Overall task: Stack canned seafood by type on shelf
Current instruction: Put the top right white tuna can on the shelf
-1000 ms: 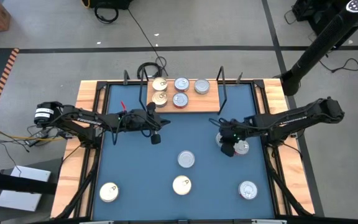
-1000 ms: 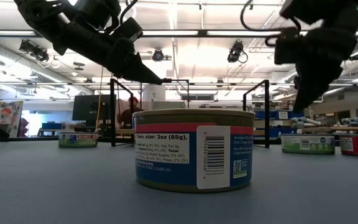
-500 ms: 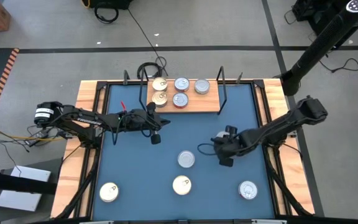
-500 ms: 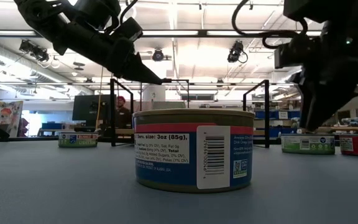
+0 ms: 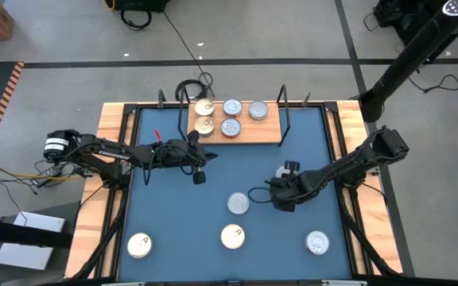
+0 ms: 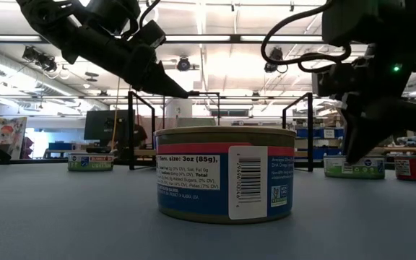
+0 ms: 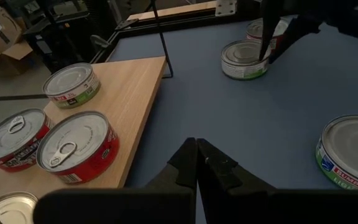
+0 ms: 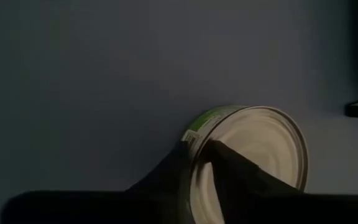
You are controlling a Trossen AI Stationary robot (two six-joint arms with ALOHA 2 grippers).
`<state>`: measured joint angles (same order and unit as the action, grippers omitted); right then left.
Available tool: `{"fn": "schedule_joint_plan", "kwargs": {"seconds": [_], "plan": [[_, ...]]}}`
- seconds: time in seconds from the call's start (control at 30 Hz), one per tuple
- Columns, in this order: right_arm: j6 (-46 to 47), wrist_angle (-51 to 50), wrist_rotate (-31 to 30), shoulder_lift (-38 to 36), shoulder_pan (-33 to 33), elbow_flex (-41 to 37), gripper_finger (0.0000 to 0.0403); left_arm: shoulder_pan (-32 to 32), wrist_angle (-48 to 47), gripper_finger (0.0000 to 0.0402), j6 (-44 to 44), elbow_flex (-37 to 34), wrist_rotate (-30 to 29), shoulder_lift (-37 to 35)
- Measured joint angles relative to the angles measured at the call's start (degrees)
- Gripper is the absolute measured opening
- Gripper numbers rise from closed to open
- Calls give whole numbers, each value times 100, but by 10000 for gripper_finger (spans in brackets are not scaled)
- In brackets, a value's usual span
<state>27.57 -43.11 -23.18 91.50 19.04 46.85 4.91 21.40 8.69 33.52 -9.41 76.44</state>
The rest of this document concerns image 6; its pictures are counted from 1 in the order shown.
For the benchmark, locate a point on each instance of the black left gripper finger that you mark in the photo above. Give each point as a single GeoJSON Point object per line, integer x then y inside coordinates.
{"type": "Point", "coordinates": [172, 86]}

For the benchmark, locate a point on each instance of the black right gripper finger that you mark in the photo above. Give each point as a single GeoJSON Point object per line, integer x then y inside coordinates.
{"type": "Point", "coordinates": [367, 137]}

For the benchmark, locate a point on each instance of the green tuna can silver lid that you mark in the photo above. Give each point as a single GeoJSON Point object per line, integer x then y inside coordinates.
{"type": "Point", "coordinates": [359, 169]}
{"type": "Point", "coordinates": [90, 164]}

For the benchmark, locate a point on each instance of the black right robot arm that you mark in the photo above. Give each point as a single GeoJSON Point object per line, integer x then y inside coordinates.
{"type": "Point", "coordinates": [392, 29]}

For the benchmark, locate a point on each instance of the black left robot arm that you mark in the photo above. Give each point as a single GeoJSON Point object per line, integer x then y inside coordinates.
{"type": "Point", "coordinates": [85, 36]}

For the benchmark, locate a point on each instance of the white round column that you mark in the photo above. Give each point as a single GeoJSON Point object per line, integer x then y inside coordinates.
{"type": "Point", "coordinates": [179, 112]}

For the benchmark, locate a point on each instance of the wooden workbench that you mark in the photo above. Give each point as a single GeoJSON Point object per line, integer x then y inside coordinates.
{"type": "Point", "coordinates": [406, 149]}

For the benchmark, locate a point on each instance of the blue storage bin rack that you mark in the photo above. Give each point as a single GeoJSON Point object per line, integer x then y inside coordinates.
{"type": "Point", "coordinates": [320, 133]}

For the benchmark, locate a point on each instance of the person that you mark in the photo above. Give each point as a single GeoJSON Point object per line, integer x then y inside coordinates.
{"type": "Point", "coordinates": [140, 135]}

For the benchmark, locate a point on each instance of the black computer monitor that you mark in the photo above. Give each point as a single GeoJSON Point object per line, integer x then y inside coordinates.
{"type": "Point", "coordinates": [99, 124]}

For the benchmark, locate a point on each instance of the black ceiling spotlight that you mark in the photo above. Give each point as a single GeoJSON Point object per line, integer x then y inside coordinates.
{"type": "Point", "coordinates": [38, 59]}
{"type": "Point", "coordinates": [274, 57]}

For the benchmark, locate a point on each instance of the blue salmon can gold lid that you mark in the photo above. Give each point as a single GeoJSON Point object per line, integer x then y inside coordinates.
{"type": "Point", "coordinates": [193, 195]}

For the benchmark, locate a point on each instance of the floral printed panel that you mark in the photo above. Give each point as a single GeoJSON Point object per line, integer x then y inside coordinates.
{"type": "Point", "coordinates": [2, 131]}

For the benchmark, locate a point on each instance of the blue table mat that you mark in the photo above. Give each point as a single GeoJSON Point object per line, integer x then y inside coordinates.
{"type": "Point", "coordinates": [85, 224]}

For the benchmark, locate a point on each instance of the black overhead camera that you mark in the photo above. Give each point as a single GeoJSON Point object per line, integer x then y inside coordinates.
{"type": "Point", "coordinates": [183, 64]}

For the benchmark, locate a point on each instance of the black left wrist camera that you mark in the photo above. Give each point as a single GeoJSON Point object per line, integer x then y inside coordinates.
{"type": "Point", "coordinates": [152, 34]}

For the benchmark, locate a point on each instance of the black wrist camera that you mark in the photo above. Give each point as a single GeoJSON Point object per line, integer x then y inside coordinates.
{"type": "Point", "coordinates": [152, 34]}
{"type": "Point", "coordinates": [332, 81]}

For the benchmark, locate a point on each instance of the wooden shelf with black frame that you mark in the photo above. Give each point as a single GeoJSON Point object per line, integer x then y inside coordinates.
{"type": "Point", "coordinates": [309, 144]}

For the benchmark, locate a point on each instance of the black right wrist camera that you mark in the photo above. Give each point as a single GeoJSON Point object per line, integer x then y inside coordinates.
{"type": "Point", "coordinates": [332, 81]}

